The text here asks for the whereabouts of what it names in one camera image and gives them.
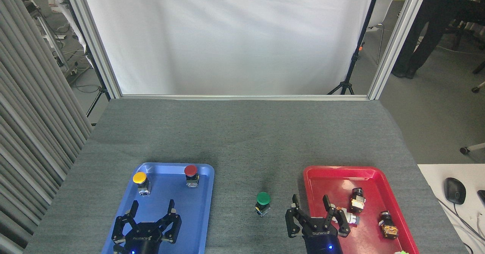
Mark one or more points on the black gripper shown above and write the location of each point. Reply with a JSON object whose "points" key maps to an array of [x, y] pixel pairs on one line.
{"points": [[322, 239], [144, 240]]}

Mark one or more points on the green push button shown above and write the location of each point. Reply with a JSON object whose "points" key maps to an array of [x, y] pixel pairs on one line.
{"points": [[263, 198]]}

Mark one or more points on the yellow push button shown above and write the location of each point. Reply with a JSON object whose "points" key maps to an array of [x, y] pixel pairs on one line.
{"points": [[139, 177]]}

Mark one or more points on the red push button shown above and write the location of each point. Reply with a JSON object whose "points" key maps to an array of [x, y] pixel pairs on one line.
{"points": [[190, 170]]}

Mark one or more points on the blue plastic tray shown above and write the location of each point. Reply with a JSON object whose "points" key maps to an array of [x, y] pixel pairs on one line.
{"points": [[189, 212]]}

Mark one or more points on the red plastic tray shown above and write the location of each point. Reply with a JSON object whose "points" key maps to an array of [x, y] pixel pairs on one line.
{"points": [[329, 178]]}

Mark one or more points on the small green part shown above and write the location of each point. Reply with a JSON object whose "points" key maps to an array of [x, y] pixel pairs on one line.
{"points": [[402, 252]]}

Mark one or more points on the black computer mouse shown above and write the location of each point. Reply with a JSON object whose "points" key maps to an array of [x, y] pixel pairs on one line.
{"points": [[454, 190]]}

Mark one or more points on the black light stand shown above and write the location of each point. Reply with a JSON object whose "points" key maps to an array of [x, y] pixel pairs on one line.
{"points": [[101, 90]]}

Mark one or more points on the grey ribbed curtain panel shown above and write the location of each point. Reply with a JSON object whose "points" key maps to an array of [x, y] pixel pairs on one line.
{"points": [[30, 125]]}

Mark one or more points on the black tripod stand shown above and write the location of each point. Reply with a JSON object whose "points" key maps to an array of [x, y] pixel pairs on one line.
{"points": [[354, 59]]}

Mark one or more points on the white chair leg with caster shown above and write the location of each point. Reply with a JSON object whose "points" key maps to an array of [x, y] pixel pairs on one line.
{"points": [[475, 147]]}

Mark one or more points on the white backdrop screen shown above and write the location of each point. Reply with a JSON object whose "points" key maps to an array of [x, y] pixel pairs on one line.
{"points": [[227, 34]]}

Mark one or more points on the white chair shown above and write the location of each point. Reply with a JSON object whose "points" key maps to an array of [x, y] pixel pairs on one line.
{"points": [[379, 11]]}

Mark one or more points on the person in black trousers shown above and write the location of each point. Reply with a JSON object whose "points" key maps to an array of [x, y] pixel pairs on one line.
{"points": [[428, 27]]}

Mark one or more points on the white and orange switch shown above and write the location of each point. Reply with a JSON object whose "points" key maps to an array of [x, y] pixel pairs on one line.
{"points": [[352, 219]]}

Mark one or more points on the black and silver switch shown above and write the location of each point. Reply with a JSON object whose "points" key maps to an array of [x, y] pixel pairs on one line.
{"points": [[357, 201]]}

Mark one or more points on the black switch with amber base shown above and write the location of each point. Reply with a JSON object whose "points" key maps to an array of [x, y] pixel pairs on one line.
{"points": [[389, 229]]}

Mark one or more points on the silver frame crossbar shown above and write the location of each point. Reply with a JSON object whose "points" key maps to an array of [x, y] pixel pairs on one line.
{"points": [[242, 97]]}

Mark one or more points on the silver frame post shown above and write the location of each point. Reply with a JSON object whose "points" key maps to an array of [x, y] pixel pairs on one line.
{"points": [[94, 42], [398, 38]]}

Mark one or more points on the metal frame cart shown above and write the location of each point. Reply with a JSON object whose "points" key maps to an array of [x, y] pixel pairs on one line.
{"points": [[45, 30]]}

